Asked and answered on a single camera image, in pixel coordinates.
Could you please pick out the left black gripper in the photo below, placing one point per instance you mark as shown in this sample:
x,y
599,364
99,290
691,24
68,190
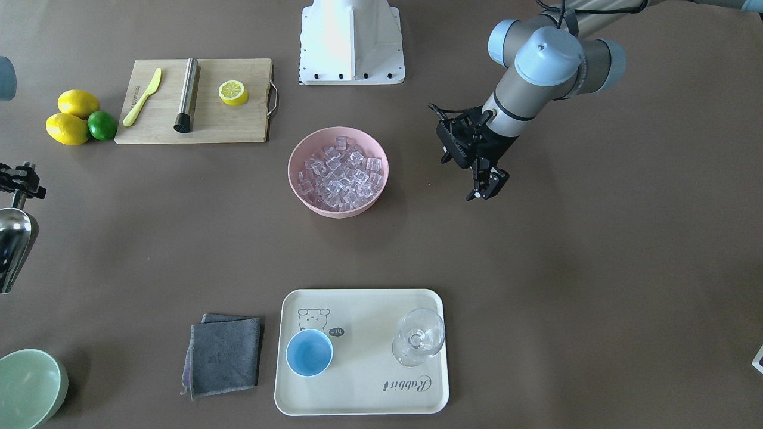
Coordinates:
x,y
496,147

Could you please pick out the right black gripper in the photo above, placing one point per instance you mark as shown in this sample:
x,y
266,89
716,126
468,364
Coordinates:
x,y
19,180

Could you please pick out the metal ice scoop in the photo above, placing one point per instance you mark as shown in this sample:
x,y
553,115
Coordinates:
x,y
18,235

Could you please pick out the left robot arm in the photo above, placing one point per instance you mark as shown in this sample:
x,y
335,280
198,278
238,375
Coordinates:
x,y
547,58

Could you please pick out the clear ice cubes pile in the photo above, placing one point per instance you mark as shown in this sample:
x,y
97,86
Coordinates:
x,y
340,177

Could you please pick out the light blue cup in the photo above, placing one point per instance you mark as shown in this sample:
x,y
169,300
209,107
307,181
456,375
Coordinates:
x,y
309,353

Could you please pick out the lower yellow lemon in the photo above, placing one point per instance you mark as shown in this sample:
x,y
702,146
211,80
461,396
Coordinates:
x,y
67,129

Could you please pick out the yellow lemon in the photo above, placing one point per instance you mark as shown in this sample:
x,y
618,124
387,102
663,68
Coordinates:
x,y
78,102
67,129

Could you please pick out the upper yellow lemon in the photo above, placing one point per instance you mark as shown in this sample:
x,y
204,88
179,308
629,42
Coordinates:
x,y
78,102

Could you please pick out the green lime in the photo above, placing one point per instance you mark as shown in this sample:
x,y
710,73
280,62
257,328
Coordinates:
x,y
102,125

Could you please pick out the yellow plastic knife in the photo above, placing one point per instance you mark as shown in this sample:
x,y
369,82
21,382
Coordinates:
x,y
151,89

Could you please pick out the pink bowl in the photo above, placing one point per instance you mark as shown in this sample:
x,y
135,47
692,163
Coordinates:
x,y
321,138

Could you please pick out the steel muddler black tip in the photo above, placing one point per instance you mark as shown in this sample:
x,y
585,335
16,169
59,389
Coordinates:
x,y
184,116

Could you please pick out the clear wine glass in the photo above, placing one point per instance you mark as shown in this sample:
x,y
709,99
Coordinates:
x,y
420,335

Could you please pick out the green bowl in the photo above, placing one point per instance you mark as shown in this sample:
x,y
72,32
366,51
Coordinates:
x,y
34,385

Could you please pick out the bamboo cutting board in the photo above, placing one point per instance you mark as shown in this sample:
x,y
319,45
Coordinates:
x,y
212,121

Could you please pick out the half lemon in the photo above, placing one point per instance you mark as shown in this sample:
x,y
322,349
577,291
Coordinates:
x,y
233,93

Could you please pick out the cream rabbit tray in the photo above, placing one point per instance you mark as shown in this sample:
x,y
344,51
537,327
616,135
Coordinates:
x,y
363,378

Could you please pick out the grey folded cloth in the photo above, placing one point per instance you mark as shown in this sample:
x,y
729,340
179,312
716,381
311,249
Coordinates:
x,y
223,355

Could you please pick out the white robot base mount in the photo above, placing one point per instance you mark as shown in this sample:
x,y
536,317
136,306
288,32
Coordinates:
x,y
351,43

